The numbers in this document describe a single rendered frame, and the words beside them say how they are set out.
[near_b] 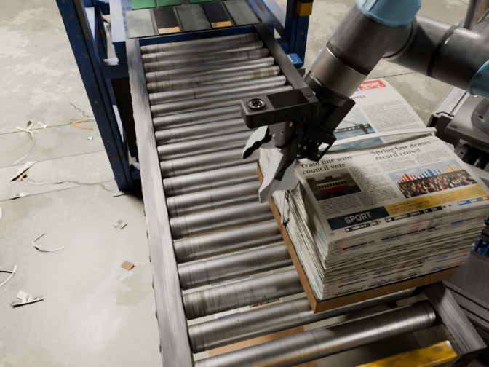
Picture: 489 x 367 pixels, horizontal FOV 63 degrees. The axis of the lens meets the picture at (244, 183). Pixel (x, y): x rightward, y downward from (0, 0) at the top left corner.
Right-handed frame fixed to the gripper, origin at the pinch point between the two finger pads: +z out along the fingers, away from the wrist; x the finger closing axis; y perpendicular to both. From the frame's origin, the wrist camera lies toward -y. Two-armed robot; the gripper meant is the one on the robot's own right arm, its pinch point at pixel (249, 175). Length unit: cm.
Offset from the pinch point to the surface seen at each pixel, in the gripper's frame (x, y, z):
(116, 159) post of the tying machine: 104, 8, 87
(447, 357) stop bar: -31.1, 31.7, 3.3
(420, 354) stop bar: -29.5, 28.1, 5.3
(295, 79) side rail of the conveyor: 60, 38, 2
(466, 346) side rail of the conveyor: -29.8, 37.2, 2.3
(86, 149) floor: 143, 2, 116
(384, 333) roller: -23.8, 27.3, 9.2
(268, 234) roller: 2.3, 15.4, 16.0
